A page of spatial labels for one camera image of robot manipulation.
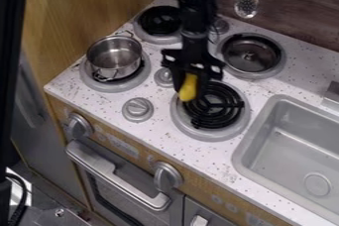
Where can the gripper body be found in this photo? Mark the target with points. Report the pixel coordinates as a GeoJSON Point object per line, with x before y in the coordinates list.
{"type": "Point", "coordinates": [193, 55]}

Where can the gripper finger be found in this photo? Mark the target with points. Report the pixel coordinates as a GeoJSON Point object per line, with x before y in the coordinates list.
{"type": "Point", "coordinates": [177, 79]}
{"type": "Point", "coordinates": [203, 83]}

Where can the yellow toy banana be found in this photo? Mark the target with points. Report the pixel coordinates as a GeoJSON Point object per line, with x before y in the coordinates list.
{"type": "Point", "coordinates": [188, 88]}

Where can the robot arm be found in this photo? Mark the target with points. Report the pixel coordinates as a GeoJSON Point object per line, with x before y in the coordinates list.
{"type": "Point", "coordinates": [194, 2]}

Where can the toy stove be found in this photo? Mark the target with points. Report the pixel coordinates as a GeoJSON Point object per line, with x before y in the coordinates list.
{"type": "Point", "coordinates": [212, 121]}

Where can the silver lid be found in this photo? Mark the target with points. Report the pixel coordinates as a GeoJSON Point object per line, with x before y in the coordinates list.
{"type": "Point", "coordinates": [250, 54]}

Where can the silver pot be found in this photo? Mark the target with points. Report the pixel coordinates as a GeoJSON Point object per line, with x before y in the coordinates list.
{"type": "Point", "coordinates": [115, 56]}

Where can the toy sink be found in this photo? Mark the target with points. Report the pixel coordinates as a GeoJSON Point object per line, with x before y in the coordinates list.
{"type": "Point", "coordinates": [293, 157]}

